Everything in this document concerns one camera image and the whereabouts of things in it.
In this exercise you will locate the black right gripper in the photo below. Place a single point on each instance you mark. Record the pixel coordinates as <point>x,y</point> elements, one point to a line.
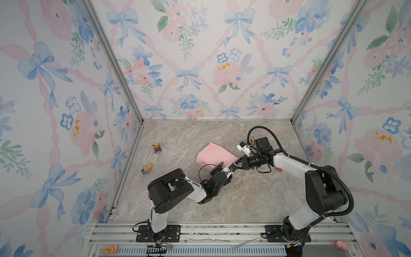
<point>244,159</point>

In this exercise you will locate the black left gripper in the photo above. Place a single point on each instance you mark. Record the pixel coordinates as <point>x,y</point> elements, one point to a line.
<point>216,170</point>

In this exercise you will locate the purple pink wrapping paper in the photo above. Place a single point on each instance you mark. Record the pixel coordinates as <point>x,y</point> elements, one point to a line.
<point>215,155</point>

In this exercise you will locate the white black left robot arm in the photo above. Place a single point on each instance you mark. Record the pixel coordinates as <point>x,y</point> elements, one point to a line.
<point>169,190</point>

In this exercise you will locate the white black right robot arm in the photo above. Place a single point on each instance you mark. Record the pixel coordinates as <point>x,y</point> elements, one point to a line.
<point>326,194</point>

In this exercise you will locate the purple yellow toy figure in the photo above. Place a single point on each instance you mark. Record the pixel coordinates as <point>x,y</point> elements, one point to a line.
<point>157,147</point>

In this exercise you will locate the orange blue toy figure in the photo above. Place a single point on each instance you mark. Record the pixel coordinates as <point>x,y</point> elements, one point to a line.
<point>146,169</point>

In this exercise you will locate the pink pig toy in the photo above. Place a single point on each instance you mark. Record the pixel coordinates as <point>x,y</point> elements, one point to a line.
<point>341,245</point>

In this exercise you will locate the orange tag label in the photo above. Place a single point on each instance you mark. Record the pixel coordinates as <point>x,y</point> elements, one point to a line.
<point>110,249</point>

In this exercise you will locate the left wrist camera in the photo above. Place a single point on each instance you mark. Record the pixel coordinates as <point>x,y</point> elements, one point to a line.
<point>230,169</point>

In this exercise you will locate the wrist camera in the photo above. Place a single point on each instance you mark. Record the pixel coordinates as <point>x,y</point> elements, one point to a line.
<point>262,146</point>
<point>230,169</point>

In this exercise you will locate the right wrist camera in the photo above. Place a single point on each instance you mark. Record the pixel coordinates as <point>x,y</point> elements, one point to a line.
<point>262,146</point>

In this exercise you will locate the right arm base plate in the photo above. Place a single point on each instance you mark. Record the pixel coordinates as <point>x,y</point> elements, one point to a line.
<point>278,234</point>

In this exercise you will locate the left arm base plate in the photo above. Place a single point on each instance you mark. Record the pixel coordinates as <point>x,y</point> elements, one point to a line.
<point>171,234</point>

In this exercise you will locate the aluminium front rail frame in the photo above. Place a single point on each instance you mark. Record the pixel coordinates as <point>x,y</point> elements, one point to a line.
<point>222,240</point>

